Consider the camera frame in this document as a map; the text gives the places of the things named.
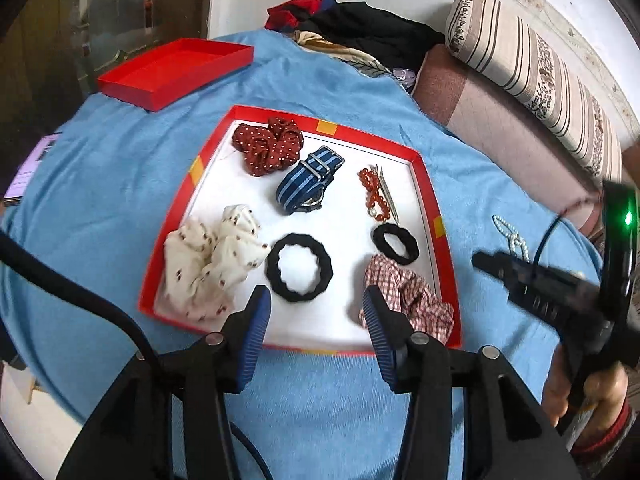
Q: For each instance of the wooden glass cabinet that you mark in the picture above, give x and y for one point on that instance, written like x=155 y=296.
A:
x=100 y=10

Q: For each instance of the pink sofa cushion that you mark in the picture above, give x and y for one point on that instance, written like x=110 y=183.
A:
x=475 y=110

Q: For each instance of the dark red dotted scrunchie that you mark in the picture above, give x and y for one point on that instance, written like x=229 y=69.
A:
x=265 y=152

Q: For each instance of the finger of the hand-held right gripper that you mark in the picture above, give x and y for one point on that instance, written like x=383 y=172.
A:
x=495 y=264

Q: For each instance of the red box tray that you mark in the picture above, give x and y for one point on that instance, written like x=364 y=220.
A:
x=325 y=320

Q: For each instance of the red plaid scrunchie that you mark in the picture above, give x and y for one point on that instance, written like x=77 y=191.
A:
x=415 y=290

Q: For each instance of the pile of dark clothes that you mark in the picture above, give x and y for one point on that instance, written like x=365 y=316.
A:
x=370 y=25

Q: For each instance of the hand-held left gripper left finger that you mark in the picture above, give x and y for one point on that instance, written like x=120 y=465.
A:
x=252 y=335

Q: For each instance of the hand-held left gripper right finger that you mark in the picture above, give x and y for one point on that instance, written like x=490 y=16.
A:
x=380 y=335

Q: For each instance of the person's right hand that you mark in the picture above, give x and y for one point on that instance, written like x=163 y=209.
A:
x=600 y=390

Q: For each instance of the striped floral cushion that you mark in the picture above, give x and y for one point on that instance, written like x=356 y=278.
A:
x=525 y=60

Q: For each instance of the beige patterned scarf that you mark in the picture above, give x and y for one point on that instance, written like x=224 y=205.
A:
x=345 y=55

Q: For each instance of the red box lid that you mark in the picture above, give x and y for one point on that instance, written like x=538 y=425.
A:
x=170 y=70

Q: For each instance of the person's right forearm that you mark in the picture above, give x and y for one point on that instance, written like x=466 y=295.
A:
x=610 y=445

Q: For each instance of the metal hair clip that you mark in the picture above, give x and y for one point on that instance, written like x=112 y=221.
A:
x=385 y=192

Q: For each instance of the blue blanket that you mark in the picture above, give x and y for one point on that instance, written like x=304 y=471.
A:
x=100 y=185

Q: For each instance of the cream brown-dotted scrunchie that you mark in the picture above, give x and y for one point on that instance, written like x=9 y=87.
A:
x=215 y=260

